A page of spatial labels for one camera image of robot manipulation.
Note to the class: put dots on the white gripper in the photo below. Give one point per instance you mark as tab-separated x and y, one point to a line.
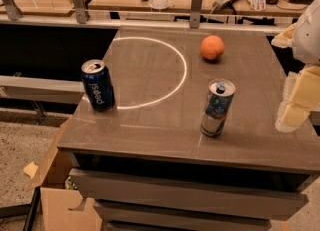
309	40

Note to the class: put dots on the orange fruit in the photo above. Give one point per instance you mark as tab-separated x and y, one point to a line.
212	47

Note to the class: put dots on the silver blue energy drink can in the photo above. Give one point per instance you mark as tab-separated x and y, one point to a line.
219	99

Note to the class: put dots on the blue pepsi can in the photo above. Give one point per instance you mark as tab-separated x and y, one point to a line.
97	84

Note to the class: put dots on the white printed small box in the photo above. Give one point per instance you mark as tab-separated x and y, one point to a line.
257	5

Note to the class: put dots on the white face mask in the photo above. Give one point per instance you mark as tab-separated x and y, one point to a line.
159	4

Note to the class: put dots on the grey drawer cabinet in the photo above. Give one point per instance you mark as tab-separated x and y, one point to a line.
148	166

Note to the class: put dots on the brown cardboard box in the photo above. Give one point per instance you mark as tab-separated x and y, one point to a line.
62	209

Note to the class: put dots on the metal bracket post right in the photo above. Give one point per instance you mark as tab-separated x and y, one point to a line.
195	13

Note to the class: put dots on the metal bracket post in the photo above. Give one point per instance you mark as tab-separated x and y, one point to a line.
12	11
80	11
195	13

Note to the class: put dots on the metal bracket post middle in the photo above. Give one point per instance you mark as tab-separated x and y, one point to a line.
80	11

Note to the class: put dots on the metal bracket post left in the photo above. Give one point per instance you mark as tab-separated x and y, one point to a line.
12	11

